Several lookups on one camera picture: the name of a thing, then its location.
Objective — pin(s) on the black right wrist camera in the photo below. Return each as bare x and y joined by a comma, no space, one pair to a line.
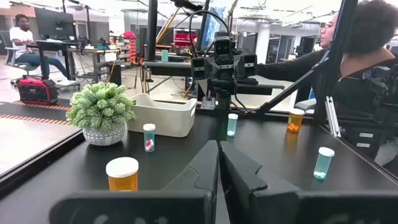
223,46

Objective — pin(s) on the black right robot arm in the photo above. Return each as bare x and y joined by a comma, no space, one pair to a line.
224,101

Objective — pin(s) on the blue lit screen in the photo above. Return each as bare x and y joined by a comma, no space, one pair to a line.
211,28

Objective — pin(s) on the teal cup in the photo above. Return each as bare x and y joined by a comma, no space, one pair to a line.
164,56

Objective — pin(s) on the black vertical pillar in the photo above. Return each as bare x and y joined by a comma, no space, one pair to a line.
151,29

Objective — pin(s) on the potted green succulent plant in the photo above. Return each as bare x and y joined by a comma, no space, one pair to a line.
99,105

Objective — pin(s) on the red parts drawer rack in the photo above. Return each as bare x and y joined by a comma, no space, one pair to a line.
129,46

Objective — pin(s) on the grey office chair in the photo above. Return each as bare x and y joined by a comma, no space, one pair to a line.
14,60

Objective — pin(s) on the black standing desk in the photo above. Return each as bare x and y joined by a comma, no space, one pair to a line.
53,45

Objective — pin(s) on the teal bottle pink white pills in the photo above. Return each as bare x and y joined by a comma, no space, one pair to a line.
149,138

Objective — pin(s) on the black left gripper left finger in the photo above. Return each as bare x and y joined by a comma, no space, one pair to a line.
186,205

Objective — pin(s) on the white plastic bin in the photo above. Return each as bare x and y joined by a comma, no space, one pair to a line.
161,119

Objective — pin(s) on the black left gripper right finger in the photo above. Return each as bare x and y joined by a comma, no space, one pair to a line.
264,205

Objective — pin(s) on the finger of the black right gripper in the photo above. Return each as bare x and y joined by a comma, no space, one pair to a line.
210,68
239,67

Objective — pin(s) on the red toolbox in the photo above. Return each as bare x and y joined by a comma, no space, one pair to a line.
183,39

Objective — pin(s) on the person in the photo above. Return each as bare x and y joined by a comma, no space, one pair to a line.
20,35
360,87

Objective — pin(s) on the large orange pill bottle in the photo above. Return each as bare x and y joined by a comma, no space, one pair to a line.
294,122
122,179

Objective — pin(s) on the black computer monitor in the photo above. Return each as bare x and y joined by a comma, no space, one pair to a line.
54,23

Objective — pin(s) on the black mat with orange stripes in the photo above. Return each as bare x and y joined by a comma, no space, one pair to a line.
31,112

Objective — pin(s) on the red and black case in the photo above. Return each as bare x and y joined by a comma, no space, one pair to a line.
37,90

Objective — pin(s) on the black workbench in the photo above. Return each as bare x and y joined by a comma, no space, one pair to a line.
168,67

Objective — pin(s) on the silver aluminium extrusion bar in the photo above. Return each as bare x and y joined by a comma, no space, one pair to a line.
332,116

